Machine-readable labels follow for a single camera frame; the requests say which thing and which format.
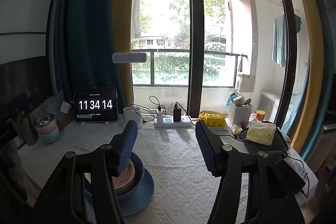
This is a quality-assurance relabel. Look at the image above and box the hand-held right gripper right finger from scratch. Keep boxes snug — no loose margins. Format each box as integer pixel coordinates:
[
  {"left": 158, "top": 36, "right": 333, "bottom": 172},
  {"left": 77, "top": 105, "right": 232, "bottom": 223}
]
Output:
[{"left": 195, "top": 120, "right": 305, "bottom": 224}]

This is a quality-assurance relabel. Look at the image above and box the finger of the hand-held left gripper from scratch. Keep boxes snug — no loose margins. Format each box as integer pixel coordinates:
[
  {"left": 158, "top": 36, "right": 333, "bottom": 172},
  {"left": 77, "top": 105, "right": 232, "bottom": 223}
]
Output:
[{"left": 0, "top": 92, "right": 32, "bottom": 122}]

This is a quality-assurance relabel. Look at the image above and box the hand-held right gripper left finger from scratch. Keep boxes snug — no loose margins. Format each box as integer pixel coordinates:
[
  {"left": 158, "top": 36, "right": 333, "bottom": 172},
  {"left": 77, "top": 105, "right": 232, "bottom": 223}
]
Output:
[{"left": 26, "top": 120, "right": 139, "bottom": 224}]

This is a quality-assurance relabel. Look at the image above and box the cream bowl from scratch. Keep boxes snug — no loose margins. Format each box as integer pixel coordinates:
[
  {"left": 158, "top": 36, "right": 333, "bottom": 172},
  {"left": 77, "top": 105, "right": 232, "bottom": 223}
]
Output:
[{"left": 84, "top": 160, "right": 136, "bottom": 191}]

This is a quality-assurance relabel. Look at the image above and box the large blue bowl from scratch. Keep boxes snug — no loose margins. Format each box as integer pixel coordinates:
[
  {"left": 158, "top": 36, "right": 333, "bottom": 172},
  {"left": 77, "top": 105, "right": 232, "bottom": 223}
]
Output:
[{"left": 85, "top": 152, "right": 145, "bottom": 198}]

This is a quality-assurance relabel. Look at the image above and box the white bowl with pink inside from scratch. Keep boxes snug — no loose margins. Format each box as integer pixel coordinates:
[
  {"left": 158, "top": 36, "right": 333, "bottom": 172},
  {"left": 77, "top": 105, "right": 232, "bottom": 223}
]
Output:
[{"left": 112, "top": 161, "right": 133, "bottom": 189}]

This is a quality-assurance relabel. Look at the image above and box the large light blue plate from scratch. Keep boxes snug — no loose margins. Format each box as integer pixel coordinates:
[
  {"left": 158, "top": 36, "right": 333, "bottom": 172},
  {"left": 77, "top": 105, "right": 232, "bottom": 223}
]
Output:
[{"left": 84, "top": 168, "right": 155, "bottom": 217}]

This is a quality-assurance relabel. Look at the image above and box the person's left hand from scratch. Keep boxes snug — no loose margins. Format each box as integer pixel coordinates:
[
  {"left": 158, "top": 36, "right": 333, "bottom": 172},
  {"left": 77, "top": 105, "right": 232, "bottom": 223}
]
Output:
[{"left": 0, "top": 139, "right": 25, "bottom": 188}]

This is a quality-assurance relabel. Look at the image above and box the yellow wet wipes pack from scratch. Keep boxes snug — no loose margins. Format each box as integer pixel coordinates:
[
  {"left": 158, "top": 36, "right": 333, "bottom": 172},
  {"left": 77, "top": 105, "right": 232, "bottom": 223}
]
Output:
[{"left": 198, "top": 111, "right": 227, "bottom": 127}]

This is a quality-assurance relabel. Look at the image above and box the clear plastic bag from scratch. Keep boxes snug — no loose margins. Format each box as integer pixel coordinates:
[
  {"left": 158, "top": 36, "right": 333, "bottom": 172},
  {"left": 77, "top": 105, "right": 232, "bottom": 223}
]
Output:
[{"left": 39, "top": 93, "right": 75, "bottom": 122}]

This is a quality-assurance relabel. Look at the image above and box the white textured tablecloth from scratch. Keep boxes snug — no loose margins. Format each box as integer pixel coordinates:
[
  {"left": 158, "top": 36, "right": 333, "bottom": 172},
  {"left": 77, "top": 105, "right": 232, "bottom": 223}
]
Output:
[{"left": 18, "top": 114, "right": 319, "bottom": 224}]

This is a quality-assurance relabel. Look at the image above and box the pink and silver tumbler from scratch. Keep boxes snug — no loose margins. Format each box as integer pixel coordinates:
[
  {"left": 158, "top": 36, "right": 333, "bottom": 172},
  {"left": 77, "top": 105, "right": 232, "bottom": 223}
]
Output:
[{"left": 34, "top": 113, "right": 59, "bottom": 144}]

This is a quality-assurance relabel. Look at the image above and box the white power strip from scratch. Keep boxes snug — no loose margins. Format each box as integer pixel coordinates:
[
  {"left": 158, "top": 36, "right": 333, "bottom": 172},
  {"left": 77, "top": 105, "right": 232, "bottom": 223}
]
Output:
[{"left": 154, "top": 115, "right": 192, "bottom": 128}]

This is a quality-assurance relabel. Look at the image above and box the white plastic basket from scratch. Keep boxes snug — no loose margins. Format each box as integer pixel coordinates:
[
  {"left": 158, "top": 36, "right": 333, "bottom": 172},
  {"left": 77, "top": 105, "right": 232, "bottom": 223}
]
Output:
[{"left": 228, "top": 102, "right": 253, "bottom": 125}]

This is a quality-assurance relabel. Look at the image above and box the blue plastic bag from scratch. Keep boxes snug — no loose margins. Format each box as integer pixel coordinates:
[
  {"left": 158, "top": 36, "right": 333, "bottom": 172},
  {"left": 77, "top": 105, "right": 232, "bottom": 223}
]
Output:
[{"left": 226, "top": 92, "right": 238, "bottom": 110}]

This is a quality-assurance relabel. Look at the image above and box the black tablet clock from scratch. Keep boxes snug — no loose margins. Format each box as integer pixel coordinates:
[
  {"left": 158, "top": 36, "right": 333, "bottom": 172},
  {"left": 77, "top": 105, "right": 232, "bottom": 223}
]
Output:
[{"left": 74, "top": 87, "right": 118, "bottom": 123}]

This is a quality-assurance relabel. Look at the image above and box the yellow tissue pack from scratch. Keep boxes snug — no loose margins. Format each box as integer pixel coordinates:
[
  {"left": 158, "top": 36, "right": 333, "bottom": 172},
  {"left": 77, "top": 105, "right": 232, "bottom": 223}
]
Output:
[{"left": 245, "top": 119, "right": 277, "bottom": 146}]

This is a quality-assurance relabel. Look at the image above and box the white air conditioner unit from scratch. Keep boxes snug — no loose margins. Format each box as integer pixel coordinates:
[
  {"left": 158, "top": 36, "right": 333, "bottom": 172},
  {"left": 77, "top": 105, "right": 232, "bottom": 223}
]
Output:
[{"left": 259, "top": 90, "right": 281, "bottom": 122}]

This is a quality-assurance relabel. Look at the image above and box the black phone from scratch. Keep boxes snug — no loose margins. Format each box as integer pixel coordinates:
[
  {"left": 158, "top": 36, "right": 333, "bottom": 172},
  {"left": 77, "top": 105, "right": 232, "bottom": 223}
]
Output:
[{"left": 276, "top": 158, "right": 307, "bottom": 195}]

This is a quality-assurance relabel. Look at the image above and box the white desk lamp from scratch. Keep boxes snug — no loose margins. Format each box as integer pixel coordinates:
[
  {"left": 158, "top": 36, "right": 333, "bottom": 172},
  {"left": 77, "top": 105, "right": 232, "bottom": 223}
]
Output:
[{"left": 112, "top": 53, "right": 147, "bottom": 127}]

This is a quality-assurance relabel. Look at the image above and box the balcony railing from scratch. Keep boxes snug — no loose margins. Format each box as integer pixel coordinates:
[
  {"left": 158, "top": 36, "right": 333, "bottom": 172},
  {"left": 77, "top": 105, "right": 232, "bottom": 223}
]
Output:
[{"left": 131, "top": 49, "right": 248, "bottom": 89}]

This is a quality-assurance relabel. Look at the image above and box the teal curtain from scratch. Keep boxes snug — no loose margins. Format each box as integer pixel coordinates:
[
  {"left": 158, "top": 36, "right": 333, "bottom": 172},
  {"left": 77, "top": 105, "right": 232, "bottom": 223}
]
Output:
[
  {"left": 299, "top": 0, "right": 336, "bottom": 161},
  {"left": 54, "top": 0, "right": 126, "bottom": 119}
]

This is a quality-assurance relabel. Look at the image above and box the white plastic pouch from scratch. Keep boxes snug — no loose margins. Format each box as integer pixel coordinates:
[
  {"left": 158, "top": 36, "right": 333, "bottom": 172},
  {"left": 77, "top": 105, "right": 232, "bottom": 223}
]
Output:
[{"left": 285, "top": 154, "right": 319, "bottom": 199}]

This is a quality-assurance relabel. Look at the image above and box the light blue hanging cloth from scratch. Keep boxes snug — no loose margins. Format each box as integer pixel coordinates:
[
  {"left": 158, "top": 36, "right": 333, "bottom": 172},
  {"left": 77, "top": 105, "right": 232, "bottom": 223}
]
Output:
[{"left": 272, "top": 14, "right": 302, "bottom": 67}]

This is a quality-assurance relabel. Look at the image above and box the yellow curtain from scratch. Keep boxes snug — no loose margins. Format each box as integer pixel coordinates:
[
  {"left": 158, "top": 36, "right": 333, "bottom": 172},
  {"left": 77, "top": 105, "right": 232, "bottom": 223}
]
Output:
[
  {"left": 278, "top": 0, "right": 324, "bottom": 153},
  {"left": 112, "top": 0, "right": 137, "bottom": 119}
]

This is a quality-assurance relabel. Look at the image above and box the white hanging cloth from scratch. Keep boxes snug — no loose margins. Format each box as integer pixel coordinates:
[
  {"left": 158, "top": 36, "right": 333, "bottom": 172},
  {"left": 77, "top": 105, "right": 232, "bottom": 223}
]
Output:
[{"left": 131, "top": 0, "right": 141, "bottom": 39}]

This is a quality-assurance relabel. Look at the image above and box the black lamp cable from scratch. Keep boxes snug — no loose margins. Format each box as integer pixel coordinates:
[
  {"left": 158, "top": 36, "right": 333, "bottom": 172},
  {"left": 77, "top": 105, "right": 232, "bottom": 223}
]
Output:
[{"left": 130, "top": 104, "right": 155, "bottom": 123}]

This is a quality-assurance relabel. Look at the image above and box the looped black charger cable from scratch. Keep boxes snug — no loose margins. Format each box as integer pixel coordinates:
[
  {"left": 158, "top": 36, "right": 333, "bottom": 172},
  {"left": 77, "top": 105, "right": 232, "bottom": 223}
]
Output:
[{"left": 149, "top": 95, "right": 162, "bottom": 110}]

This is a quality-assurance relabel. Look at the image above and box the dark window post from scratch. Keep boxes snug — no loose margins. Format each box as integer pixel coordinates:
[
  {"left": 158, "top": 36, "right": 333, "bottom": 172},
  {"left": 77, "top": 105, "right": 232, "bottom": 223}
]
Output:
[{"left": 187, "top": 0, "right": 204, "bottom": 119}]

